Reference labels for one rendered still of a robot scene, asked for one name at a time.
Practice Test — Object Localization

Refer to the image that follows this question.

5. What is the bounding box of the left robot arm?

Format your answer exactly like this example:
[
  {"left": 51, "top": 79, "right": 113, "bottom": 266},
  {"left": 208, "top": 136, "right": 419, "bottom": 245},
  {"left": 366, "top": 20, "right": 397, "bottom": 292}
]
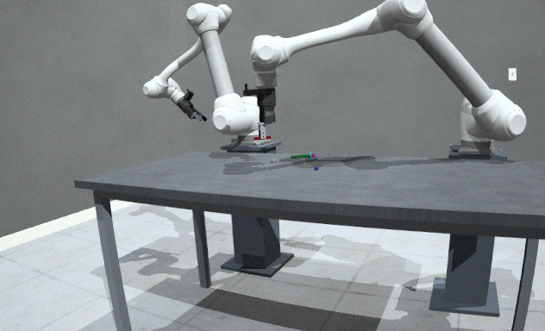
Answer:
[{"left": 250, "top": 0, "right": 526, "bottom": 155}]

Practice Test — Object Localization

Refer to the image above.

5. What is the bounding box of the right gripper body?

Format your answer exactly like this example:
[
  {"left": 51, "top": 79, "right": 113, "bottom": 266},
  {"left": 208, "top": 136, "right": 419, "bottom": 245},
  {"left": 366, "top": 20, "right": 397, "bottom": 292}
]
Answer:
[{"left": 172, "top": 91, "right": 199, "bottom": 119}]

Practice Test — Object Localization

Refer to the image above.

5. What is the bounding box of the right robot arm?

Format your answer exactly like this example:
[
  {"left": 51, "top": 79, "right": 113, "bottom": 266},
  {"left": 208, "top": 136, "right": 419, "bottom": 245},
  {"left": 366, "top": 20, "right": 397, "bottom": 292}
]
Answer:
[{"left": 143, "top": 3, "right": 271, "bottom": 146}]

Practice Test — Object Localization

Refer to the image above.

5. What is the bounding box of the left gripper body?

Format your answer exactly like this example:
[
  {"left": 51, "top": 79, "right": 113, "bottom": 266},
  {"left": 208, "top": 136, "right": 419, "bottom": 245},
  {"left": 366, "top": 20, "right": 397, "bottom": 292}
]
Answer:
[{"left": 243, "top": 73, "right": 277, "bottom": 122}]

